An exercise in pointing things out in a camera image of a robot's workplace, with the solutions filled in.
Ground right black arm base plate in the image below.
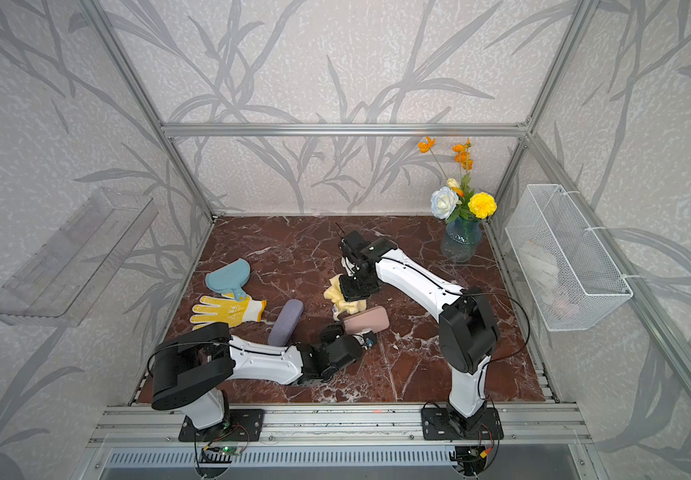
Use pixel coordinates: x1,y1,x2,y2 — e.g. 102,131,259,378
421,402,503,441

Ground blue-grey fabric eyeglass case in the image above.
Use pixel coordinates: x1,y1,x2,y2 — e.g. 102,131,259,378
268,299,304,347

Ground yellow microfiber cloth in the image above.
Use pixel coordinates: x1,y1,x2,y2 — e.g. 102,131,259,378
324,274,367,321

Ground pink eyeglass case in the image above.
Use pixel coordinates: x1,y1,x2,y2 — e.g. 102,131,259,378
343,307,389,335

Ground white wire mesh basket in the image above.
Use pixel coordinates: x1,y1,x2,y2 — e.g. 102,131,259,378
505,184,633,332

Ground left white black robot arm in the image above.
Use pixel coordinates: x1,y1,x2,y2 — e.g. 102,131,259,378
147,323,377,430

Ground yellow white work glove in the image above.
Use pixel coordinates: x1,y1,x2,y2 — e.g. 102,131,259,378
190,295,267,329

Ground white items in basket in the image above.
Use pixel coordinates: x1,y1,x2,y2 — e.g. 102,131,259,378
517,241,559,291

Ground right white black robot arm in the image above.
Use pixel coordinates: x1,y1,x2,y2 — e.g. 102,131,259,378
340,231,499,420

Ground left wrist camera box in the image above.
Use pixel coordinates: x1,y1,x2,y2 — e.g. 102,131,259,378
357,330,377,350

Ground glass flower vase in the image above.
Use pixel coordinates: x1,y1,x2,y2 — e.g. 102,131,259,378
441,217,483,263

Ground aluminium front rail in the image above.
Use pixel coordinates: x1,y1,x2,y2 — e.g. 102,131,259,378
88,402,593,448

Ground artificial flower bouquet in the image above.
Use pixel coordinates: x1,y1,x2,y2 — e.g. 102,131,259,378
431,139,497,223

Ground clear acrylic wall shelf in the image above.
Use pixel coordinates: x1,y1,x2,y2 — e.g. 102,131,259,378
0,188,159,328

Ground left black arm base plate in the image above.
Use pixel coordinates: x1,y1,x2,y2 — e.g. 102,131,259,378
178,409,265,443

